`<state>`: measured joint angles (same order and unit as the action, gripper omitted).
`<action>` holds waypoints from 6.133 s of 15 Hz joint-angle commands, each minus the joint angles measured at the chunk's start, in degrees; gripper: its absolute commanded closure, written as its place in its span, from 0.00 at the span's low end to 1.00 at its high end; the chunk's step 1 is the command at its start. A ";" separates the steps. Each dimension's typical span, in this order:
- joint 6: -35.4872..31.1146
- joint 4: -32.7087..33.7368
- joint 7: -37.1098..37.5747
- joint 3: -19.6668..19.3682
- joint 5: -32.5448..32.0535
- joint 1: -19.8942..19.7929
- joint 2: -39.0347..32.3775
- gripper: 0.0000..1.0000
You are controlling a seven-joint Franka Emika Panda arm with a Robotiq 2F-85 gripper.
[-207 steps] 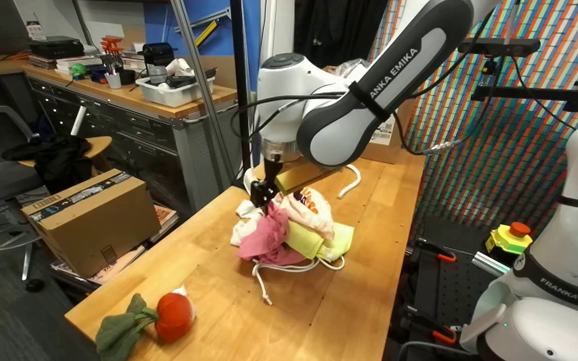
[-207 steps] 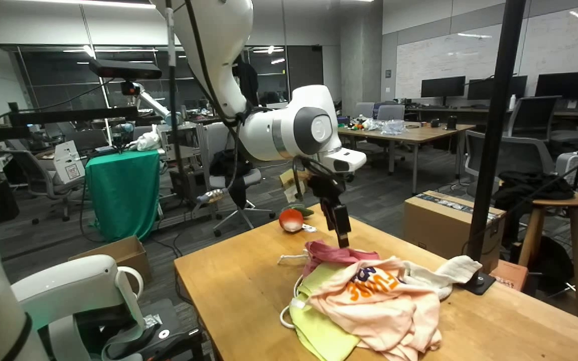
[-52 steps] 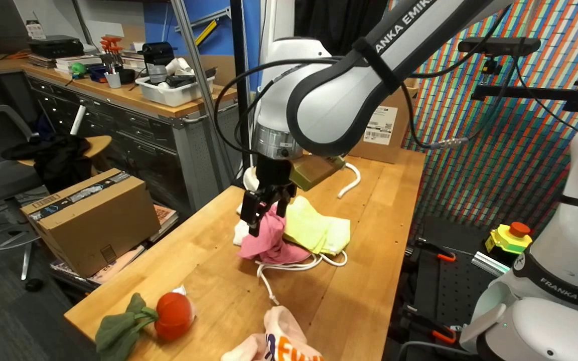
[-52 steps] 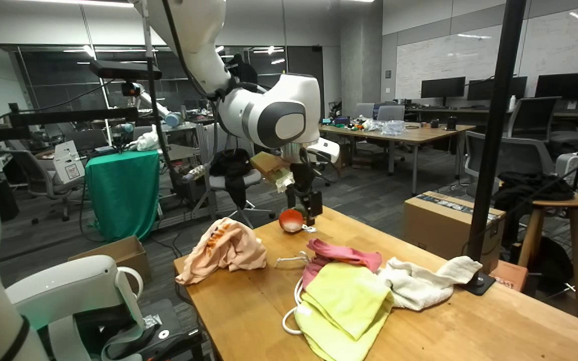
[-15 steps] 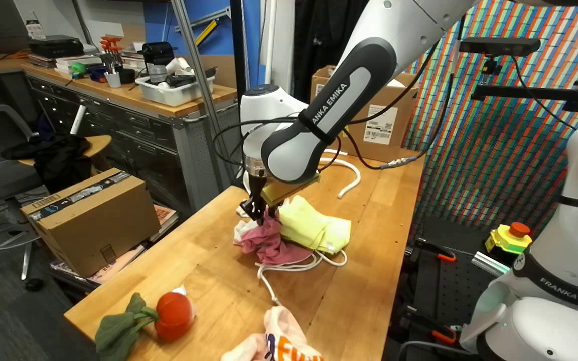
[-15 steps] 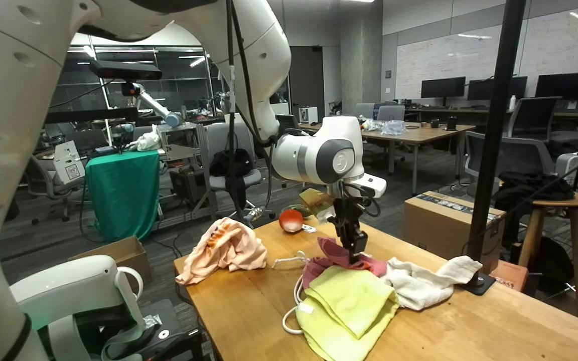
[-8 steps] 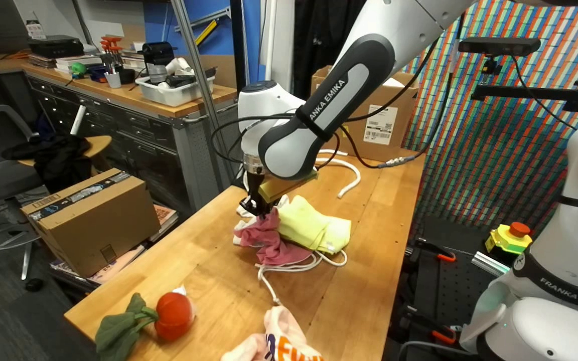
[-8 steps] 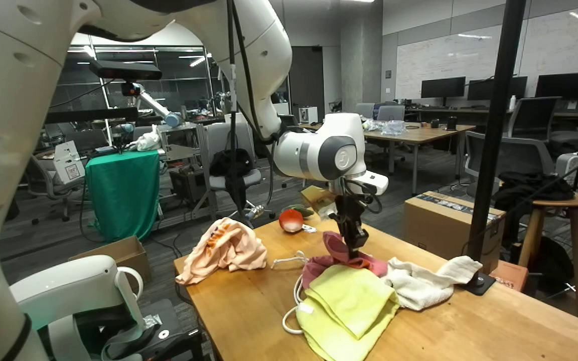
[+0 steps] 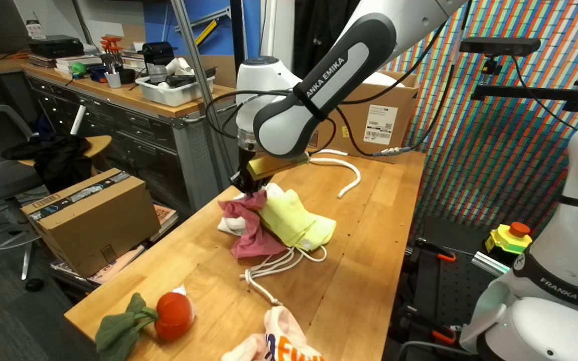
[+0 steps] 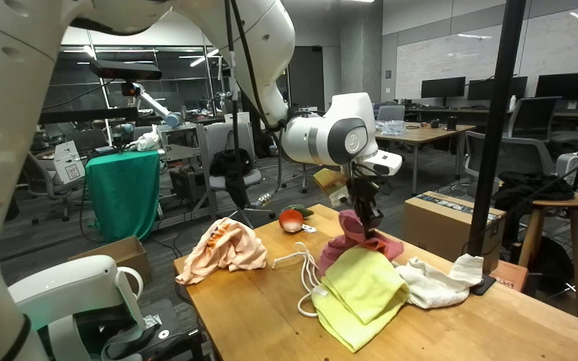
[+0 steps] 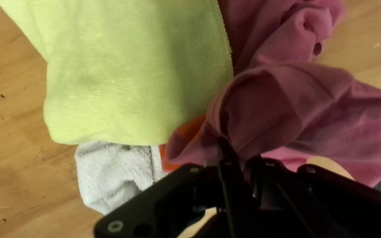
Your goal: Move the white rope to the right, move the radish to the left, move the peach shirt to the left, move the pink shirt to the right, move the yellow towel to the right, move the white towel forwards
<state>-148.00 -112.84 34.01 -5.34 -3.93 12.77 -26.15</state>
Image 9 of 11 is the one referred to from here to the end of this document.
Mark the peach shirt with orange print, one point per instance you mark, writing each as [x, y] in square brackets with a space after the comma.
[282, 338]

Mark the colourful patterned backdrop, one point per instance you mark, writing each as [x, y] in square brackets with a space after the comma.
[502, 168]

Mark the orange toy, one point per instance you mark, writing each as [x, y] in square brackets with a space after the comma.
[111, 43]

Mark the black flat box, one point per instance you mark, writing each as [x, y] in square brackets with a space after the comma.
[58, 47]

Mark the cardboard box with printed tape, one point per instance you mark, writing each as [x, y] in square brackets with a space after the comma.
[94, 221]

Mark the pink cloth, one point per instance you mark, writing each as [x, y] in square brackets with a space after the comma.
[251, 232]

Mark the black stereo camera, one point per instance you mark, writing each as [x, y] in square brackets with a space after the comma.
[499, 44]

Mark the black jacket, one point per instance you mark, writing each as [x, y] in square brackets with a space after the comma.
[50, 161]

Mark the cardboard box with white label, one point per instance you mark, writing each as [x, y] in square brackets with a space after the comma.
[370, 124]

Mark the black vertical pole stand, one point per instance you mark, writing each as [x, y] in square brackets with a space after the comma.
[237, 32]

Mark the black camera boom bar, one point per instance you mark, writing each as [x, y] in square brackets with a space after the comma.
[530, 94]

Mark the red radish plush toy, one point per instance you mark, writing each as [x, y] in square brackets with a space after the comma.
[171, 316]

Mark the yellow emergency stop button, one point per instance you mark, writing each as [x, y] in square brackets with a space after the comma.
[507, 240]

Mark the wooden stool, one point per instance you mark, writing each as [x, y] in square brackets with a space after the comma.
[101, 143]

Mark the silver metal pole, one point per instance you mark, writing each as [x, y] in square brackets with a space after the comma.
[198, 82]

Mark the yellow-green cloth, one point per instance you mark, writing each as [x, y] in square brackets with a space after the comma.
[296, 217]

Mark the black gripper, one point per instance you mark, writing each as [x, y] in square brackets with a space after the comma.
[250, 175]

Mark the wooden workbench with grey drawers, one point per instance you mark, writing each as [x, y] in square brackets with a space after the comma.
[121, 127]

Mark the white plastic bin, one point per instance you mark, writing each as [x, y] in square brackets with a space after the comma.
[168, 94]

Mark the yellow wrist camera mount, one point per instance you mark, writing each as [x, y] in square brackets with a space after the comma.
[271, 165]

